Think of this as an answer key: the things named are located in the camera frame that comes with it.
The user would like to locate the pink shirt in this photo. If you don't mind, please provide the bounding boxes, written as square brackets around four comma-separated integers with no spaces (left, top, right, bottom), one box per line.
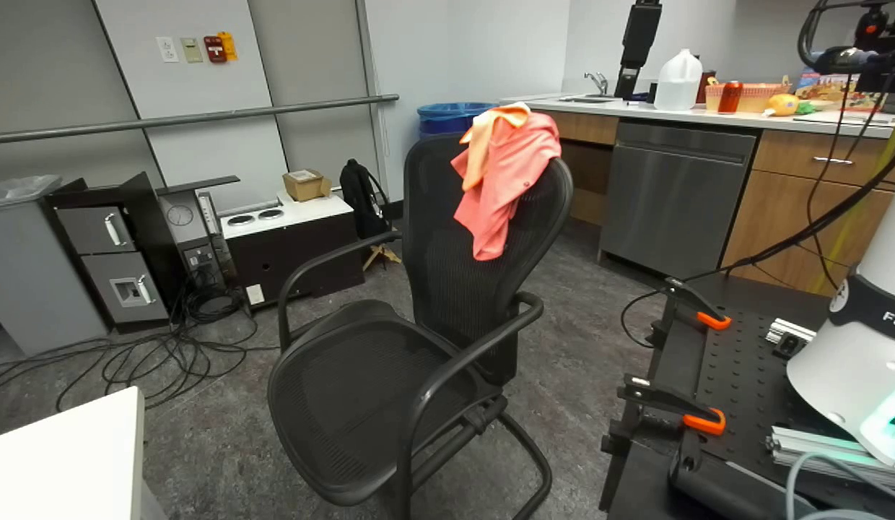
[452,106,563,266]

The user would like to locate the black mesh office chair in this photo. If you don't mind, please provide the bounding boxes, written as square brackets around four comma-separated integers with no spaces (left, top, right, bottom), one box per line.
[267,133,577,520]

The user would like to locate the small wooden stand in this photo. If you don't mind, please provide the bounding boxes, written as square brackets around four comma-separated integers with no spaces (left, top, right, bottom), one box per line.
[361,239,405,274]

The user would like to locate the black backpack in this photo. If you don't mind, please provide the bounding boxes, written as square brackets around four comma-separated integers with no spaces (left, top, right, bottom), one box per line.
[339,155,398,243]

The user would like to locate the blue bin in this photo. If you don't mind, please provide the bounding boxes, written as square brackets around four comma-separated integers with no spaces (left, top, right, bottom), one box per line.
[416,100,498,142]

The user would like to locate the low black bench white top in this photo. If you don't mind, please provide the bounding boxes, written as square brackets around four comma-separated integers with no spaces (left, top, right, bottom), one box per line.
[218,191,366,308]

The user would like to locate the small cardboard box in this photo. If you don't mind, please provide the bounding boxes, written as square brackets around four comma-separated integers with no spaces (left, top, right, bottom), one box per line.
[280,168,333,203]

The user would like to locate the stainless steel dishwasher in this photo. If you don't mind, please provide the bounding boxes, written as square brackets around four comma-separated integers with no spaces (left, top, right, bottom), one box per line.
[602,119,762,282]

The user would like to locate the chrome sink faucet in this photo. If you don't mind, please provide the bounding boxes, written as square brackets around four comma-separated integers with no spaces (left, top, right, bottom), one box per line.
[580,70,615,97]

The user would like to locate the white plastic jug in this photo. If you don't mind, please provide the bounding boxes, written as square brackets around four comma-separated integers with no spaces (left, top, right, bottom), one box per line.
[657,45,704,113]

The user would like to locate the tall black countertop device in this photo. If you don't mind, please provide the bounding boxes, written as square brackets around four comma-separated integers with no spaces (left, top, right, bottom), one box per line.
[615,0,664,100]

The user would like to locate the red fire alarm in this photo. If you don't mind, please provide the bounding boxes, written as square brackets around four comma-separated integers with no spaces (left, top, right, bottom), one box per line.
[203,29,239,66]

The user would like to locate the black perforated mounting table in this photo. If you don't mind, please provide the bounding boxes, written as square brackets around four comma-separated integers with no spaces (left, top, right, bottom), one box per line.
[597,271,895,520]

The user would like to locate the red cup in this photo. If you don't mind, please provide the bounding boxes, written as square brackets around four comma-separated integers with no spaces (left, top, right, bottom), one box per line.
[716,79,746,116]

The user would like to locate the wooden kitchen counter cabinet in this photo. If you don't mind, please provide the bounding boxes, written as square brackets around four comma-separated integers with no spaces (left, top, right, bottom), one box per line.
[518,92,895,301]

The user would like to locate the white connector block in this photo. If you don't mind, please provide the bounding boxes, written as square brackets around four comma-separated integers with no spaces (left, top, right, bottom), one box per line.
[762,314,817,354]

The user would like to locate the peach plastic tub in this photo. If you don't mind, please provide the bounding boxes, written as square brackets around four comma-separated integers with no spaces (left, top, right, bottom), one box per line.
[733,81,791,116]

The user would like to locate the yellow toy fruit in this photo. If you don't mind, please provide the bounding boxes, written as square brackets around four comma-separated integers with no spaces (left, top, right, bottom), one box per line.
[765,92,802,120]

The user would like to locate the white table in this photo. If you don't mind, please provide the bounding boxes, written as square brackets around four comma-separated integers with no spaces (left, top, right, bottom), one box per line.
[0,383,148,520]

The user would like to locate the black clamp with orange handle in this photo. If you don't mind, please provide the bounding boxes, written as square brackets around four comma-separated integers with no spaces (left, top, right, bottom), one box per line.
[618,375,732,443]
[659,274,737,336]

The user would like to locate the grey wall rail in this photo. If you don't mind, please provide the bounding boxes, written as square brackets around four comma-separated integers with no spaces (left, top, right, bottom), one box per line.
[0,92,401,149]

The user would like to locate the black floor cables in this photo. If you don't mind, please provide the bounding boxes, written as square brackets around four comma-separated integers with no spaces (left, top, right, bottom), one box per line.
[0,287,277,414]

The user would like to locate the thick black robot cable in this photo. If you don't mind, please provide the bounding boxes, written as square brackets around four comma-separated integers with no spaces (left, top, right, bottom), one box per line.
[618,90,895,352]

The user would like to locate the black camera rig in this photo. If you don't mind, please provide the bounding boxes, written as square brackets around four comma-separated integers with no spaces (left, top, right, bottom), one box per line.
[794,0,895,94]

